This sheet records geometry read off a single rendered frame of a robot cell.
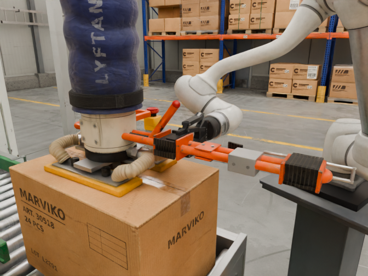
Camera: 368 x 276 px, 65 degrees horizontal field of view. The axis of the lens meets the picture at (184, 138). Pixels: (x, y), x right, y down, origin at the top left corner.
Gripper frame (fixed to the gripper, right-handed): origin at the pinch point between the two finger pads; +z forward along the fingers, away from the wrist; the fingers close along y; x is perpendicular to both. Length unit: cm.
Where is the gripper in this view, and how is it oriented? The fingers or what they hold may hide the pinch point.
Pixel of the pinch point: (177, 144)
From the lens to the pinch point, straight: 81.8
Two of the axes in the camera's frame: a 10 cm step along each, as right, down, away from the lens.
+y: 0.0, 9.5, 3.1
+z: -5.3, 2.6, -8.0
